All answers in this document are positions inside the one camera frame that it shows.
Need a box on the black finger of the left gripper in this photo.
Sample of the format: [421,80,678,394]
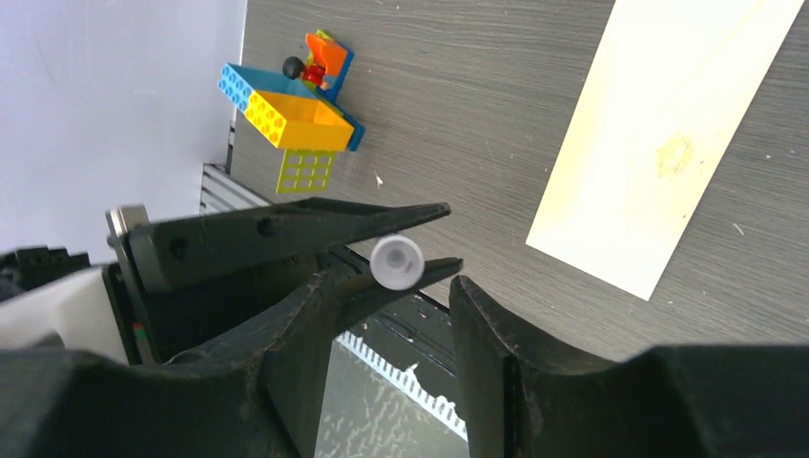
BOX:
[129,198,451,293]
[334,258,464,336]

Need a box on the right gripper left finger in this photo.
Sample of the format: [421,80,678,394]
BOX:
[1,272,336,457]

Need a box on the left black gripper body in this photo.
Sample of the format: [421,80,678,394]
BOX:
[107,206,317,364]

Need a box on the yellow-green lattice piece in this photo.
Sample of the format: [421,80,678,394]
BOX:
[276,149,338,195]

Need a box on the white slotted cable duct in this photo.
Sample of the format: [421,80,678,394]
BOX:
[335,331,468,443]

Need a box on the white glue stick cap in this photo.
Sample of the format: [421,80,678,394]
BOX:
[369,234,425,291]

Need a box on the colourful toy brick structure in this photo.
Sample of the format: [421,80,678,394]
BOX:
[218,30,365,152]

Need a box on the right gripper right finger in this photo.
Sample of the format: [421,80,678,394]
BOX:
[449,276,808,457]

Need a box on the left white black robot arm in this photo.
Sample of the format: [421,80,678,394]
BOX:
[1,198,463,364]

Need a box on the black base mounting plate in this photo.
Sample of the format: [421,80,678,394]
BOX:
[316,246,472,406]

